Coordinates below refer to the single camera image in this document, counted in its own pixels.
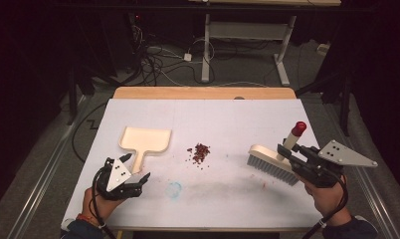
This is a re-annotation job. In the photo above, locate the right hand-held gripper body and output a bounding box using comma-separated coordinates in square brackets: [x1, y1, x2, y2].
[290, 139, 379, 189]

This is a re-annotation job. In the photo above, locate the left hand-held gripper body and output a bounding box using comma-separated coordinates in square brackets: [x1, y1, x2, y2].
[94, 157, 144, 202]

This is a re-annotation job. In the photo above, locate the cream brush with red cap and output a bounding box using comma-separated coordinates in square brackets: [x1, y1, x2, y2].
[247, 120, 307, 187]

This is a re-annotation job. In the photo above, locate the cream plastic dustpan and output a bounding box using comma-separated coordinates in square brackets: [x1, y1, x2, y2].
[117, 125, 173, 174]

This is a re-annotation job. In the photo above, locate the pile of red crumbs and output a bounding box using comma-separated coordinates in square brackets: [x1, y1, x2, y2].
[186, 142, 212, 170]

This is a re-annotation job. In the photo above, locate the person's right hand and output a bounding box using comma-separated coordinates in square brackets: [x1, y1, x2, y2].
[301, 174, 350, 219]

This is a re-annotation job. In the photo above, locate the person's left hand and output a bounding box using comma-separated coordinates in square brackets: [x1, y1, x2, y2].
[82, 186, 126, 222]

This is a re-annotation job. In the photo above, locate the red wristband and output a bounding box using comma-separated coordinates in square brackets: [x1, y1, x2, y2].
[76, 213, 99, 227]

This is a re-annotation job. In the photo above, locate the black tripod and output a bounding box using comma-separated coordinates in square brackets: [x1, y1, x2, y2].
[296, 66, 352, 137]

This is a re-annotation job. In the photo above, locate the white table mat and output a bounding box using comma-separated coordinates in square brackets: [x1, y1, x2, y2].
[61, 98, 323, 231]

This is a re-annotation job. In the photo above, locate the black stand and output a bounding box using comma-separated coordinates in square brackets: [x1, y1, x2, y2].
[67, 66, 97, 126]

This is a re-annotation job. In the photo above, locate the wooden table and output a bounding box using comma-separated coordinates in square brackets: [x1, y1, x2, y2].
[111, 86, 298, 101]

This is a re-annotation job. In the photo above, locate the small white box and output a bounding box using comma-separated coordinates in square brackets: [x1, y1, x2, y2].
[316, 43, 331, 56]

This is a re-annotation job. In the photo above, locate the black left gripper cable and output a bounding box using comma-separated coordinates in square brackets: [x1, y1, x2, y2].
[91, 163, 117, 239]

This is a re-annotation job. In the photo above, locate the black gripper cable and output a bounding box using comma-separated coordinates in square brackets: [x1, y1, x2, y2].
[301, 172, 350, 239]
[91, 163, 117, 239]

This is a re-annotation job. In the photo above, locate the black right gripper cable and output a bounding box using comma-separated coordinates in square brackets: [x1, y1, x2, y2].
[301, 172, 350, 239]

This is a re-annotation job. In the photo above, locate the black floor cable loop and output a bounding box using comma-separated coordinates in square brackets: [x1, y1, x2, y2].
[71, 101, 107, 163]

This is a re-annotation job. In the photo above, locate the metal floor rail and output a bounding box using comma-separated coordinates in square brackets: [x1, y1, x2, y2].
[323, 99, 400, 239]
[7, 96, 90, 239]

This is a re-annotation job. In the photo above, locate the tangle of black floor cables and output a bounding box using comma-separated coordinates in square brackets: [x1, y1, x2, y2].
[127, 13, 219, 88]

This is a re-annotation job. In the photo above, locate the white desk with metal frame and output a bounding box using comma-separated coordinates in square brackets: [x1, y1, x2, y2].
[187, 0, 342, 88]

